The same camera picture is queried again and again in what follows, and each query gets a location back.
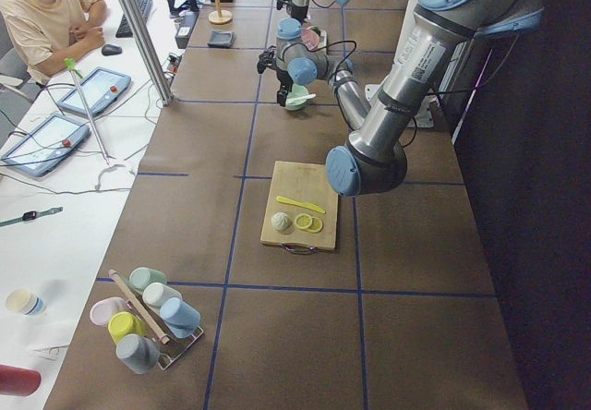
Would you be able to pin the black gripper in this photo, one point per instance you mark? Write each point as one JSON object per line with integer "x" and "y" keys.
{"x": 283, "y": 79}

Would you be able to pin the white spoon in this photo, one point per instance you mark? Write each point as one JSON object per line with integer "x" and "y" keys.
{"x": 300, "y": 99}

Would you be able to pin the green bowl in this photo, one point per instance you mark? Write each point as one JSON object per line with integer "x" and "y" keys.
{"x": 297, "y": 90}

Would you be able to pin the pink bowl with ice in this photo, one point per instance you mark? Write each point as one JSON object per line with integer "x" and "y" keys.
{"x": 310, "y": 38}

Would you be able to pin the cream tray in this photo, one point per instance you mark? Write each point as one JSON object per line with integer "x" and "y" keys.
{"x": 322, "y": 41}

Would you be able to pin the folded grey cloth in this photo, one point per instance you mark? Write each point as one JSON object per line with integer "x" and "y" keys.
{"x": 221, "y": 39}

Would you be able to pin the wooden cutting board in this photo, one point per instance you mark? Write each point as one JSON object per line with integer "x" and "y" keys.
{"x": 303, "y": 182}

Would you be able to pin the wooden paper towel stand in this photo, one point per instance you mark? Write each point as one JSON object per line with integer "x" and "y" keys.
{"x": 219, "y": 16}

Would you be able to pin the yellow plastic knife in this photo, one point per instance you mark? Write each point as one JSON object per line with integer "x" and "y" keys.
{"x": 301, "y": 204}

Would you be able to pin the white bun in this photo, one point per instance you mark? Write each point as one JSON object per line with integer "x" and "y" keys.
{"x": 280, "y": 221}

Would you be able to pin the lemon slice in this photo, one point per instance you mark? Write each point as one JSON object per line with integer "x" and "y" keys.
{"x": 303, "y": 221}
{"x": 316, "y": 225}

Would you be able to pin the computer mouse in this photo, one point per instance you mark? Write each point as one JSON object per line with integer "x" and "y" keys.
{"x": 111, "y": 49}

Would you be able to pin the upper tablet pendant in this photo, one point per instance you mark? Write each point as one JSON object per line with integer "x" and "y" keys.
{"x": 101, "y": 88}

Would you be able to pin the tablet pendant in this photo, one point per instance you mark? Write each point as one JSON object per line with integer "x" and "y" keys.
{"x": 101, "y": 88}
{"x": 47, "y": 145}

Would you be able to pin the reacher grabber tool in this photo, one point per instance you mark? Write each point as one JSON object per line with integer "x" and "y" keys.
{"x": 111, "y": 162}

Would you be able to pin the green cup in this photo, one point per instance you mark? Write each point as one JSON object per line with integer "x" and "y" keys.
{"x": 141, "y": 277}

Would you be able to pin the white cup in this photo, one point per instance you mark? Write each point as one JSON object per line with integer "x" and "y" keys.
{"x": 156, "y": 294}

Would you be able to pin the person in beige shirt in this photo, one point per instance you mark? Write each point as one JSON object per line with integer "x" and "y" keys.
{"x": 47, "y": 32}

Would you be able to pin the blue cup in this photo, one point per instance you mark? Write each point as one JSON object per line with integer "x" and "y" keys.
{"x": 180, "y": 317}

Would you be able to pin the lower tablet pendant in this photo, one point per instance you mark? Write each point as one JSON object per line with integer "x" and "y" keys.
{"x": 47, "y": 145}

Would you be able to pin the white cup rack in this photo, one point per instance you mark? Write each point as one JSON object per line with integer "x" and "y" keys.
{"x": 171, "y": 348}

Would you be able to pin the yellow cup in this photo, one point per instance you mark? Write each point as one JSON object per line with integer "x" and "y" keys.
{"x": 124, "y": 323}

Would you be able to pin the smart watch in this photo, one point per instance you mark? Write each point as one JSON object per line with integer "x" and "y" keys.
{"x": 29, "y": 216}

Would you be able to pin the pink cup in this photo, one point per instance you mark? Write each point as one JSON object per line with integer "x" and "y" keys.
{"x": 102, "y": 311}

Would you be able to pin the grey cup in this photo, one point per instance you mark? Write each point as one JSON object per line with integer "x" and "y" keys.
{"x": 138, "y": 353}

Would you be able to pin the paper cup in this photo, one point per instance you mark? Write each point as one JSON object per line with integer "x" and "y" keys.
{"x": 24, "y": 301}

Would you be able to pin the red bottle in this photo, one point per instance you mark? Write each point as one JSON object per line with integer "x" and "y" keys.
{"x": 19, "y": 381}

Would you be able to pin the white mounting post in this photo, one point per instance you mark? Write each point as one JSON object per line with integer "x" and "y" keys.
{"x": 423, "y": 116}

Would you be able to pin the aluminium frame post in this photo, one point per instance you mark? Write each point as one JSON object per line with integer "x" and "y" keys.
{"x": 146, "y": 49}

